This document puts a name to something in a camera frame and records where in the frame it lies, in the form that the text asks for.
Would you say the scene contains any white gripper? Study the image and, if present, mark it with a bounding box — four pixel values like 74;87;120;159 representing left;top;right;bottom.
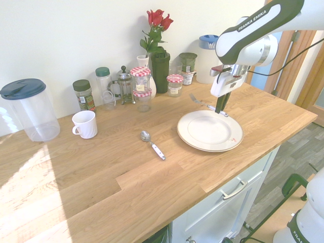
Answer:
210;72;248;113

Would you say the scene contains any silver fork white handle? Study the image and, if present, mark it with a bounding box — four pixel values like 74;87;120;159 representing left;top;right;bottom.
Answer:
189;93;229;117

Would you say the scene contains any white plate gold rim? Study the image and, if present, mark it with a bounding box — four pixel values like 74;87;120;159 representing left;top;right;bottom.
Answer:
176;109;245;153

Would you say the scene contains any white canister blue lid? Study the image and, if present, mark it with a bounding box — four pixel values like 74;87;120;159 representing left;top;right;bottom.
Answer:
195;34;220;85

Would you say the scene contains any small jar red checked lid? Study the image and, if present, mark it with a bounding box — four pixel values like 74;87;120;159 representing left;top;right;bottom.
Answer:
166;73;184;98

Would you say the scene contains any dark green glass jar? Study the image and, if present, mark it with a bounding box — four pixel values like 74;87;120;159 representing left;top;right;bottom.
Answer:
179;52;198;73

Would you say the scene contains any clear drinking glass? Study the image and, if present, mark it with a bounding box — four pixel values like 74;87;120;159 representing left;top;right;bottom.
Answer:
169;60;183;76

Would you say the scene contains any dark green tall tumbler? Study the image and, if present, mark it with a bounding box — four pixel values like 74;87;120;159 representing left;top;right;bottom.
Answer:
150;46;171;94

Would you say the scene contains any white ceramic vase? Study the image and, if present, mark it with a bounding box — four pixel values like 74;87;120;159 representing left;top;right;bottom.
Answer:
136;55;158;98

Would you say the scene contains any empty jar red checked lid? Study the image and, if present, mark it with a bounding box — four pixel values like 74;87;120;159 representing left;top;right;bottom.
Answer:
133;88;153;113

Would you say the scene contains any tall jar red checked lid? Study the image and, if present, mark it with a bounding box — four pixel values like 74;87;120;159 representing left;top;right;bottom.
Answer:
130;66;152;93

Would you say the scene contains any glass french press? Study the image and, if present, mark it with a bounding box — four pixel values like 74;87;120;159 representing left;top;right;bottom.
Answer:
108;65;136;105

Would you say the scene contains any red roses bouquet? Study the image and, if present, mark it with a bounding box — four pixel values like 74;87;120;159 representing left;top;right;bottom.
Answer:
139;9;175;59

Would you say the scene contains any white cabinet drawer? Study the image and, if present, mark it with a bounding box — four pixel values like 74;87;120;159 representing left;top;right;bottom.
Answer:
172;146;280;243

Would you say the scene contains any clear bottle green lid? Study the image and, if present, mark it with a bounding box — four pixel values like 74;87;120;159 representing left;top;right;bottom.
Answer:
95;66;117;111

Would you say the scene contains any coffee jar dark green lid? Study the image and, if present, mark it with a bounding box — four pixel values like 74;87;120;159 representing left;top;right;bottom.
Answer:
72;79;97;113

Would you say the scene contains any white ceramic mug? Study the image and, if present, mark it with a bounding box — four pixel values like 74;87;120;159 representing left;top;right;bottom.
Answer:
71;110;99;140

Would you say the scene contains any clear pitcher dark blue lid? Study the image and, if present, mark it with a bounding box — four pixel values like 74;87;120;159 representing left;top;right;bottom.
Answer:
0;78;61;143

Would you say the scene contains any silver red wrist camera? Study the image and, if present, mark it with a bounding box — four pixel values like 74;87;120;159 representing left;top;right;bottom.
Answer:
209;64;231;77

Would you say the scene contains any black cable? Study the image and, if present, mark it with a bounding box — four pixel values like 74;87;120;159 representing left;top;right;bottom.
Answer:
247;37;324;76

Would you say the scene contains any silver spoon white handle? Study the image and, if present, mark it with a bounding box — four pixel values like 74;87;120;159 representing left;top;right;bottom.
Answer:
140;130;167;161

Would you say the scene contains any metal drawer handle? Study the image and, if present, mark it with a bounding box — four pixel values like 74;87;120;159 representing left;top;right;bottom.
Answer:
219;180;249;201

